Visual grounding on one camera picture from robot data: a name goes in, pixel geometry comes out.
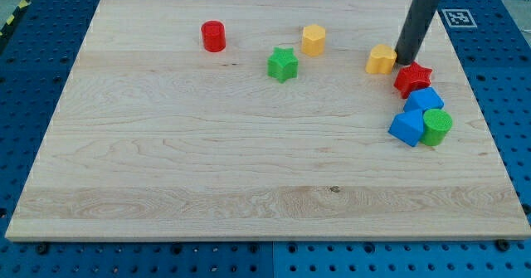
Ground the green star block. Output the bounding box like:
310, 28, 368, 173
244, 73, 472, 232
267, 47, 299, 83

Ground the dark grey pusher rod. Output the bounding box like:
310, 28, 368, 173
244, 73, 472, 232
395, 0, 441, 66

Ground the red star block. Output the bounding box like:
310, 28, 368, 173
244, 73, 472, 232
393, 61, 433, 99

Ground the white fiducial marker tag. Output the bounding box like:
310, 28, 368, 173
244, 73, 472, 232
441, 8, 477, 28

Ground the blue triangle block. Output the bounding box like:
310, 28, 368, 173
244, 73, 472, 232
388, 110, 424, 147

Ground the red cylinder block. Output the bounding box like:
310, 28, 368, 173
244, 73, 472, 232
201, 20, 226, 52

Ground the yellow hexagon block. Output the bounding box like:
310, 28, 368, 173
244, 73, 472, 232
301, 24, 326, 56

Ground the yellow black hazard tape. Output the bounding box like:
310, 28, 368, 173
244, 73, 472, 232
1, 0, 32, 39

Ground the blue cube block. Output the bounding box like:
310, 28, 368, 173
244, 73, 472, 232
403, 87, 445, 112

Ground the yellow heart block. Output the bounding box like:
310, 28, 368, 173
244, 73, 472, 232
365, 44, 397, 75

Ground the wooden board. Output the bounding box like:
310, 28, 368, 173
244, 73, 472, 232
6, 0, 530, 241

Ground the green cylinder block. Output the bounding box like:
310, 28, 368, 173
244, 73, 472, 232
420, 109, 453, 146

